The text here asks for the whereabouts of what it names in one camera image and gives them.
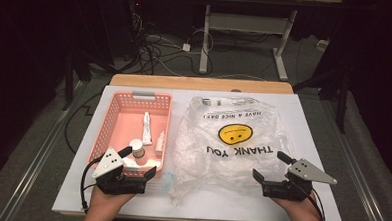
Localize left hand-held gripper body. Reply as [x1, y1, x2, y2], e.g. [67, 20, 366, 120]
[91, 146, 149, 196]

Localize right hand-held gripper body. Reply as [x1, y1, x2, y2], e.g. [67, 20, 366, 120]
[261, 157, 339, 204]

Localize small jar white cap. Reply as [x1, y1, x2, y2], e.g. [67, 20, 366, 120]
[128, 138, 148, 160]

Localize pink plastic basket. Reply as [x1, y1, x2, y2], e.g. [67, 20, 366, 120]
[86, 89, 175, 179]

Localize small white dropper bottle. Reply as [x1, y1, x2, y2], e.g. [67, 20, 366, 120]
[153, 130, 167, 157]

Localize white ointment tube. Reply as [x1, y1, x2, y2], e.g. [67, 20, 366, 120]
[140, 110, 155, 148]

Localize clear plastic bag yellow face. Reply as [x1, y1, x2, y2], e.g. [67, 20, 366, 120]
[168, 92, 300, 212]

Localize person's left hand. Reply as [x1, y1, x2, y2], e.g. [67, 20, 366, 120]
[85, 185, 137, 221]

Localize person's right hand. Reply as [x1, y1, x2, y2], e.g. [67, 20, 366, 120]
[270, 193, 326, 221]

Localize white table board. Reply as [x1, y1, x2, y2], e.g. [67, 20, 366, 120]
[51, 82, 350, 221]

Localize black metal stand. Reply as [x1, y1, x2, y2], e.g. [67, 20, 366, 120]
[290, 59, 351, 135]
[61, 49, 121, 114]

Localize wooden table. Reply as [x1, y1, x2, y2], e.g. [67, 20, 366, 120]
[58, 71, 340, 221]

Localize white power strip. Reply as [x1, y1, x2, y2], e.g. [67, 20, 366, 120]
[315, 38, 332, 53]

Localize right hand-held gripper black cable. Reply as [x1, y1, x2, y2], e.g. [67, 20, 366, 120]
[298, 185, 329, 221]

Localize hand-held gripper black cable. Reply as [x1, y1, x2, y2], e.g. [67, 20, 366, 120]
[298, 185, 329, 221]
[77, 154, 104, 214]

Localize left hand-held gripper black cable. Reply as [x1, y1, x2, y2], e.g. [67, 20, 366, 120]
[77, 154, 104, 214]

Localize black floor cable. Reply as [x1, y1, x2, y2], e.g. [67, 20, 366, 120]
[63, 90, 103, 156]

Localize metal floor rail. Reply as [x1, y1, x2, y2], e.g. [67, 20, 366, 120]
[1, 77, 90, 221]
[314, 95, 392, 221]

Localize tangle of floor cables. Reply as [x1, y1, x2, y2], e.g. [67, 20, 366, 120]
[126, 11, 216, 79]

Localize white metal desk frame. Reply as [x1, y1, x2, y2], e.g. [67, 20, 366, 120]
[184, 0, 344, 85]

